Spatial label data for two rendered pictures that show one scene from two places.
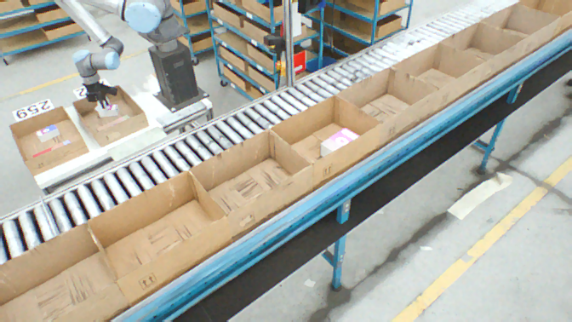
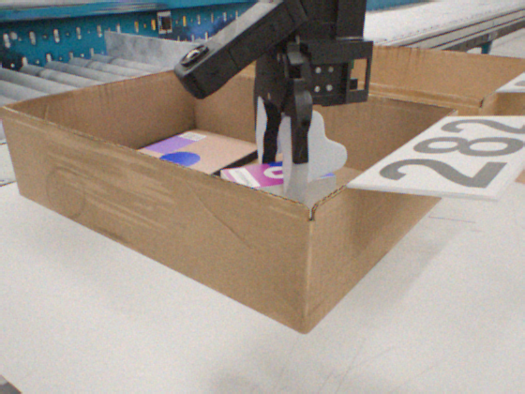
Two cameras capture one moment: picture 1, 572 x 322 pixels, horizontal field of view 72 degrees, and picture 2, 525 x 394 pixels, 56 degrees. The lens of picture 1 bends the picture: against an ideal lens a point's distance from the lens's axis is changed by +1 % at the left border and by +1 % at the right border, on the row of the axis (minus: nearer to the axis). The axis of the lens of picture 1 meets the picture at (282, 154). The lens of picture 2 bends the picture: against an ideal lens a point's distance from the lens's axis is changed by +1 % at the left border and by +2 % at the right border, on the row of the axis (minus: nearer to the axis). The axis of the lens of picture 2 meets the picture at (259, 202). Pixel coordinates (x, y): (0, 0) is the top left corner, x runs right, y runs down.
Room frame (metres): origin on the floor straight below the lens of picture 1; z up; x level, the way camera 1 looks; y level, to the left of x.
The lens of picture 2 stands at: (2.31, 0.87, 0.99)
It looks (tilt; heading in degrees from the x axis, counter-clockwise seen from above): 26 degrees down; 164
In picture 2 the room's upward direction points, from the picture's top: straight up
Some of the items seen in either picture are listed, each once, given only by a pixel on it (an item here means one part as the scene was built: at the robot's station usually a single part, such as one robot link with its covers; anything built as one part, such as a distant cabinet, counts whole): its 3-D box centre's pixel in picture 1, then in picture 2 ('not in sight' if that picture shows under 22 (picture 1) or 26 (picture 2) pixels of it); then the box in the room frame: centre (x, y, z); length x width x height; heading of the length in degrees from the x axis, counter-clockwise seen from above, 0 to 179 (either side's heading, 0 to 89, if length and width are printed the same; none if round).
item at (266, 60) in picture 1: (276, 52); not in sight; (2.85, 0.00, 0.59); 0.40 x 0.30 x 0.10; 33
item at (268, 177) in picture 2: (108, 111); (277, 193); (1.90, 1.00, 0.78); 0.10 x 0.06 x 0.05; 95
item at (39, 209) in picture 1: (53, 243); not in sight; (1.01, 1.00, 0.72); 0.52 x 0.05 x 0.05; 35
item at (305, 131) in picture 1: (324, 140); not in sight; (1.30, -0.19, 0.96); 0.39 x 0.29 x 0.17; 125
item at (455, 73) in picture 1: (435, 77); not in sight; (1.75, -0.83, 0.96); 0.39 x 0.29 x 0.17; 125
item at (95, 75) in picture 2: (98, 220); (111, 84); (1.12, 0.84, 0.72); 0.52 x 0.05 x 0.05; 35
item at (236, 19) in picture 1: (241, 9); not in sight; (3.24, 0.28, 0.79); 0.40 x 0.30 x 0.10; 37
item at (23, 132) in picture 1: (48, 138); (375, 94); (1.64, 1.24, 0.80); 0.38 x 0.28 x 0.10; 35
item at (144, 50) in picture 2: (57, 233); (162, 58); (1.03, 0.98, 0.76); 0.46 x 0.01 x 0.09; 35
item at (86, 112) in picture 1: (110, 114); (228, 154); (1.83, 0.97, 0.80); 0.38 x 0.28 x 0.10; 37
